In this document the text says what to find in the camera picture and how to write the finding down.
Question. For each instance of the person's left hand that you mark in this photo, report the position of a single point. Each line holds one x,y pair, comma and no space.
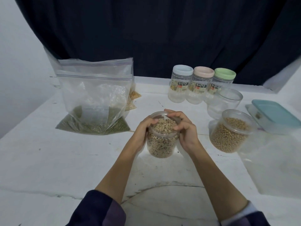
140,134

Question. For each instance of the person's right hand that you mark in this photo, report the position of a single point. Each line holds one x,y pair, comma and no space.
189,136

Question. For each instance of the pile of yellow soybeans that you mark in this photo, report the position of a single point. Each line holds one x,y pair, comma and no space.
225,135

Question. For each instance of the transparent jar blue lid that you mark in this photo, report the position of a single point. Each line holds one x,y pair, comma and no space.
181,84

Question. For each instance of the transparent jar pink lid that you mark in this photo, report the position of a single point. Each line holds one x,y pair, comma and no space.
202,82

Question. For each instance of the zip bag of grains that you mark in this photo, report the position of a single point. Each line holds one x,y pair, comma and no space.
94,91

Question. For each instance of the pile of green beans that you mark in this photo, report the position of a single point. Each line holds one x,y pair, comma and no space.
70,124

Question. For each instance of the transparent jar green lid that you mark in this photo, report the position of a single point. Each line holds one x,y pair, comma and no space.
225,73

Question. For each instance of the clear zip bag of black-eyed peas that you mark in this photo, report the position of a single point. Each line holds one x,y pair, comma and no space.
273,162

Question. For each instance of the person's left forearm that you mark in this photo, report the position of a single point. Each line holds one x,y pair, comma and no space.
120,171

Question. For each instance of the person's right forearm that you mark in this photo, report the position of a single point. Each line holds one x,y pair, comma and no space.
216,186

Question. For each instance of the teal lidded plastic container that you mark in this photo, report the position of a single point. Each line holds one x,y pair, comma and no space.
275,115

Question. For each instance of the dark navy curtain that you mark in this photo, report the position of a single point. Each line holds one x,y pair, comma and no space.
155,30

